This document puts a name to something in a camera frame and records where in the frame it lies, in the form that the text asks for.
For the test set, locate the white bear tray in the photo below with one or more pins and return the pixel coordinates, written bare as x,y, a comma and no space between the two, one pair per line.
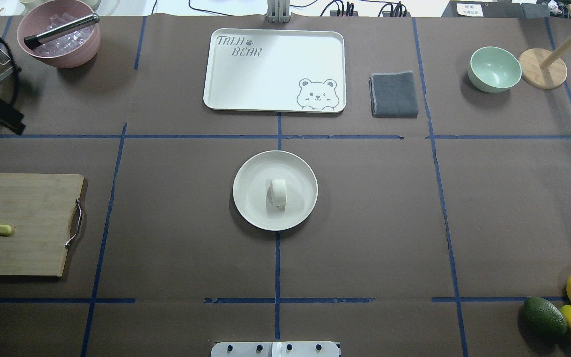
276,70

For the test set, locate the black power strip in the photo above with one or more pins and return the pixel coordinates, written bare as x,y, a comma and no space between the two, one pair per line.
366,8

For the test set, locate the grey folded cloth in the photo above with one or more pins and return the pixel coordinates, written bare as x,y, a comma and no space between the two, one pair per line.
393,95

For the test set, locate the white steamed bun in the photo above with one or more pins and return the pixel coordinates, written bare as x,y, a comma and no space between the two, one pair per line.
277,192

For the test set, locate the cream round plate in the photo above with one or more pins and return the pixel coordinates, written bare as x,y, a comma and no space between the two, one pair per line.
250,190

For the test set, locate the black labelled box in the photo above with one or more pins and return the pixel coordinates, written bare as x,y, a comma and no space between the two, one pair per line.
476,9

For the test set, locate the bamboo cutting board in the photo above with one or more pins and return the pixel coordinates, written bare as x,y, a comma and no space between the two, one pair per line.
45,214

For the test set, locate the aluminium frame post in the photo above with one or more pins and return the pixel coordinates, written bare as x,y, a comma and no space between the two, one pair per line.
278,11

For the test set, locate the wooden mug tree stand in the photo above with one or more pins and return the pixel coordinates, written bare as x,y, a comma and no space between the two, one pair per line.
545,69

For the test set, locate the green avocado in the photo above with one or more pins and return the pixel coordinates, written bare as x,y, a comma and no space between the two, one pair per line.
543,318

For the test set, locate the pink bowl with ice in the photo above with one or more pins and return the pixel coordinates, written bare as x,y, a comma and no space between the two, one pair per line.
64,52

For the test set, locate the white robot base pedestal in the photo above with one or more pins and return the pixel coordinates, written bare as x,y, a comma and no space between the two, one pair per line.
277,349

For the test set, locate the mint green bowl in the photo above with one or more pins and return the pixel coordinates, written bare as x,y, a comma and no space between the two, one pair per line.
493,70

